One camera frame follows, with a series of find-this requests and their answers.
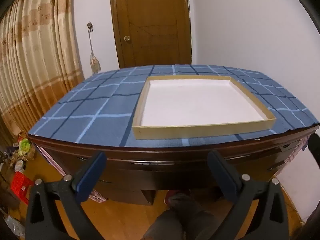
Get shallow gold cardboard box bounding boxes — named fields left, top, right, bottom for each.
left=132, top=74, right=277, bottom=140

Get red box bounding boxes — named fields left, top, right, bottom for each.
left=10, top=172, right=34, bottom=205

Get beige tassel tieback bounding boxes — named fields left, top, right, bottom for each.
left=88, top=31, right=102, bottom=75

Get red shoe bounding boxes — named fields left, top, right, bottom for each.
left=163, top=190, right=192, bottom=205

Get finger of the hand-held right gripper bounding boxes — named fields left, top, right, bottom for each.
left=308, top=133, right=320, bottom=172

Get beige striped curtain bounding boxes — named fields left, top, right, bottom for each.
left=0, top=0, right=85, bottom=135

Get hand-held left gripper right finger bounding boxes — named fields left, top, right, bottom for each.
left=207, top=150, right=290, bottom=240

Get dark wooden dresser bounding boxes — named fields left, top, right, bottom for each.
left=27, top=125, right=320, bottom=207

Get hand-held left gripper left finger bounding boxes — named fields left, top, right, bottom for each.
left=25, top=151, right=108, bottom=240

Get blue plaid tablecloth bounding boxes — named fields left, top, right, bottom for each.
left=27, top=64, right=320, bottom=148

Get pink patterned cloth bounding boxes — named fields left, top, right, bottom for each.
left=287, top=140, right=311, bottom=166
left=37, top=147, right=108, bottom=203

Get green plastic bag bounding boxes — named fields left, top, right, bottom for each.
left=19, top=139, right=32, bottom=153

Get brown wooden door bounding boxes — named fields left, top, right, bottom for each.
left=109, top=0, right=192, bottom=68

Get person's grey trousers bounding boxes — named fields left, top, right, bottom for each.
left=141, top=192, right=222, bottom=240

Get small wooden side drawer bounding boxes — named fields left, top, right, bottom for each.
left=265, top=159, right=289, bottom=173
left=225, top=140, right=302, bottom=161

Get floor clutter pile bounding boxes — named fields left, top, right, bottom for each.
left=0, top=132, right=38, bottom=175

